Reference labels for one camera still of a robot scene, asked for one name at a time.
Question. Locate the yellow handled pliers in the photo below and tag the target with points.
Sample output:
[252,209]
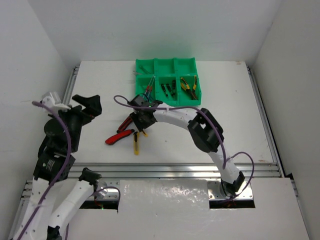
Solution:
[185,86]

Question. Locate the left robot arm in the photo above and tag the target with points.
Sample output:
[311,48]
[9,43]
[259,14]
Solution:
[41,221]

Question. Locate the green six-compartment bin tray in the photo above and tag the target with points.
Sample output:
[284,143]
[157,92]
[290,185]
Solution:
[166,70]

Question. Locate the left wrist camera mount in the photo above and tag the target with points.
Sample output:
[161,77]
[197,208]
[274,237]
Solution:
[53,101]

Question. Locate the black green precision screwdriver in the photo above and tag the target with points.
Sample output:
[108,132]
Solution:
[170,89]

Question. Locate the black red utility knife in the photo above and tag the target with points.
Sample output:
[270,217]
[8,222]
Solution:
[124,124]

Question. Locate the large yellow box cutter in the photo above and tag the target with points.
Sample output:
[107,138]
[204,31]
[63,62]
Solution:
[136,135]

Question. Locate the small silver wrench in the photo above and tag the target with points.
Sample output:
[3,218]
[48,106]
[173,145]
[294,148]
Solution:
[144,70]

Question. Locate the long silver wrench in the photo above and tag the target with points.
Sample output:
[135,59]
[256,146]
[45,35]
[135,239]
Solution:
[138,73]

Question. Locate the yellow needle nose pliers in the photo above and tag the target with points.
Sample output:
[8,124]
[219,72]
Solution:
[193,91]

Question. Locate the blue screwdriver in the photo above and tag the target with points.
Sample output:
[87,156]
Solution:
[147,88]
[150,87]

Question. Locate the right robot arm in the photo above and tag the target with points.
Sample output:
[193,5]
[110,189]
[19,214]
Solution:
[204,130]

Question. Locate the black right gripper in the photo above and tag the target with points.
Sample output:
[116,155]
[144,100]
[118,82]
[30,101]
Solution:
[135,115]

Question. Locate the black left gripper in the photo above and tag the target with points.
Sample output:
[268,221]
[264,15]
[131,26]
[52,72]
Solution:
[81,110]

